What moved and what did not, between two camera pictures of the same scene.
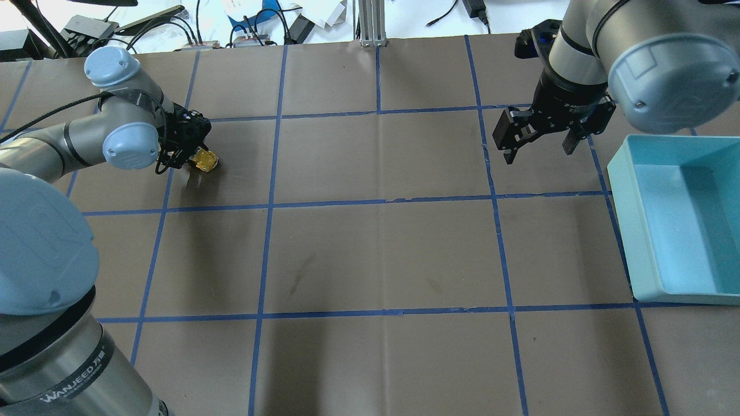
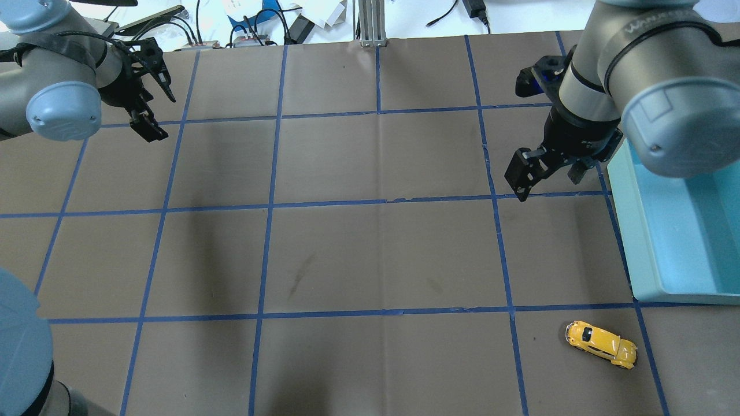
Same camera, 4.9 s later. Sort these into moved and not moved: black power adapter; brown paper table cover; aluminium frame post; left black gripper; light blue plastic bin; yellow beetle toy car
Moved: left black gripper; yellow beetle toy car
Not moved: aluminium frame post; black power adapter; brown paper table cover; light blue plastic bin
